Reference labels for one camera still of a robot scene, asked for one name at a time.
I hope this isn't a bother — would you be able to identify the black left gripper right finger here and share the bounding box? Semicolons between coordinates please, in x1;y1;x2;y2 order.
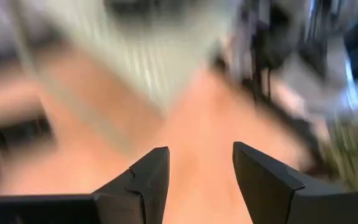
232;141;358;224

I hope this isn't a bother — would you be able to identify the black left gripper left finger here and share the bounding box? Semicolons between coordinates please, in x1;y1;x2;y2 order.
0;146;170;224

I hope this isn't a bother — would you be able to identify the black deep square mini plate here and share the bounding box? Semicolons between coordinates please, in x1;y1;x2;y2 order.
0;113;55;152

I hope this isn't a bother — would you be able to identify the potted plant with white flowers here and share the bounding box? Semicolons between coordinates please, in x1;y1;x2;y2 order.
317;114;358;192

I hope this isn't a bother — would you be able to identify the pale green perforated metal shelf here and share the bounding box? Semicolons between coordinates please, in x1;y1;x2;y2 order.
14;0;232;110

